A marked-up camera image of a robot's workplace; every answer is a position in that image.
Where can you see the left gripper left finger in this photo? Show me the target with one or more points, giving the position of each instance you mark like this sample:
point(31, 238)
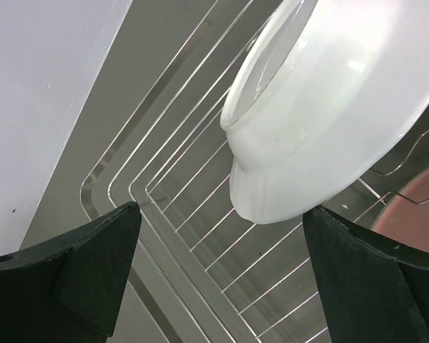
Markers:
point(70, 288)

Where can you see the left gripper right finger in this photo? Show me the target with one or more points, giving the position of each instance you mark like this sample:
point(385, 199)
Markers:
point(372, 288)

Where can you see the pink cream floral plate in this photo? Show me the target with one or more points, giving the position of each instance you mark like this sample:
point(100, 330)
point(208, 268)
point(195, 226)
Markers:
point(404, 221)

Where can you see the metal wire dish rack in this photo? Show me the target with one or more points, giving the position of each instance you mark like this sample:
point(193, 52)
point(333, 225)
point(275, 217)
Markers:
point(237, 281)

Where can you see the white blue-rimmed plate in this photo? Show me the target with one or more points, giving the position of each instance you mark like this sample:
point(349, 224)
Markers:
point(325, 92)

